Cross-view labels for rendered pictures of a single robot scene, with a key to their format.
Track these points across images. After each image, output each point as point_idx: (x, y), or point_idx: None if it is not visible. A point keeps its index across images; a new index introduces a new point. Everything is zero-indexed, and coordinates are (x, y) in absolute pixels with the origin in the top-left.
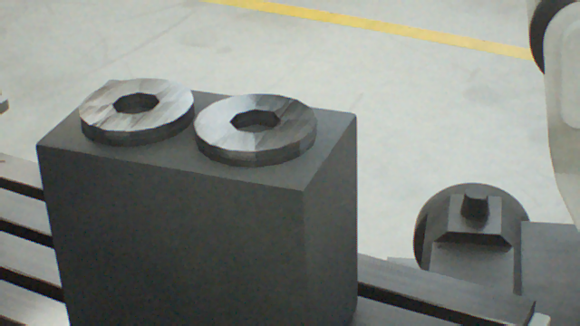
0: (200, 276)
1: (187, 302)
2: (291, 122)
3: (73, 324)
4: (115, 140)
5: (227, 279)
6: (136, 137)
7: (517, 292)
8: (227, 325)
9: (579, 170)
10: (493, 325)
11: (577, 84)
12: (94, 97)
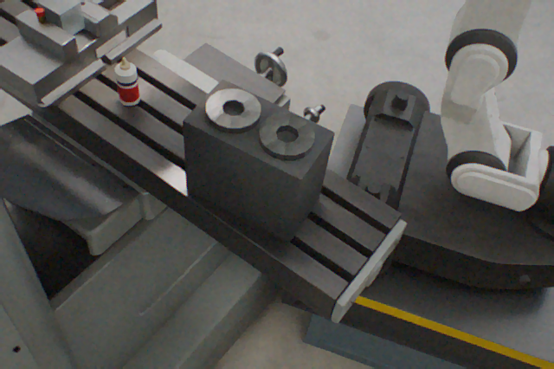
0: (250, 191)
1: (242, 197)
2: (303, 139)
3: (188, 187)
4: (222, 129)
5: (261, 196)
6: (231, 130)
7: (409, 157)
8: (258, 210)
9: (454, 118)
10: (378, 223)
11: (464, 85)
12: (214, 98)
